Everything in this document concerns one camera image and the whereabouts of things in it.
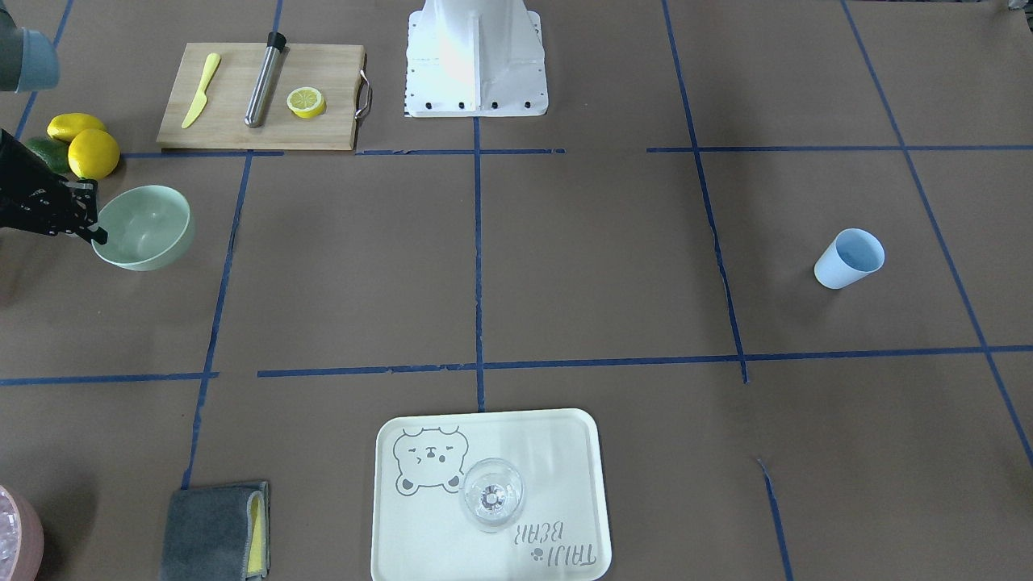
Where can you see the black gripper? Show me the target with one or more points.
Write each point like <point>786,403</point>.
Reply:
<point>24,198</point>

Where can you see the clear wine glass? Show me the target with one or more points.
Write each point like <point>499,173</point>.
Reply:
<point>493,494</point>

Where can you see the pink bowl with ice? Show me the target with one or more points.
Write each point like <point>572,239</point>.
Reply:
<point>22,537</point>

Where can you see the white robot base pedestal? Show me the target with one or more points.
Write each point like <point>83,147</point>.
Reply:
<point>475,59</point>

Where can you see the light blue plastic cup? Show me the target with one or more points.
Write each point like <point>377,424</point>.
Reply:
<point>851,256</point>

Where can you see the cream bear serving tray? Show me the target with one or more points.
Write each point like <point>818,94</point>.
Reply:
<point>420,532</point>

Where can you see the whole yellow lemon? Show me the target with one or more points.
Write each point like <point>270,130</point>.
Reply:
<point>93,154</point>

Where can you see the yellow plastic knife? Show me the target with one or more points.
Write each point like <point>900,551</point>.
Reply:
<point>200,98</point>

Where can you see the lemon half slice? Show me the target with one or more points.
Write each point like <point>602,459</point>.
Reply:
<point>306,102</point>

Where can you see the green ceramic bowl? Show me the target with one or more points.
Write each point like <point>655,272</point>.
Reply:
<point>148,228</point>

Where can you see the green lime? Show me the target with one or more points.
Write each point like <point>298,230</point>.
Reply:
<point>53,153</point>

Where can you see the grey folded cloth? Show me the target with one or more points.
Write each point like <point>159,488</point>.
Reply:
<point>217,533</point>

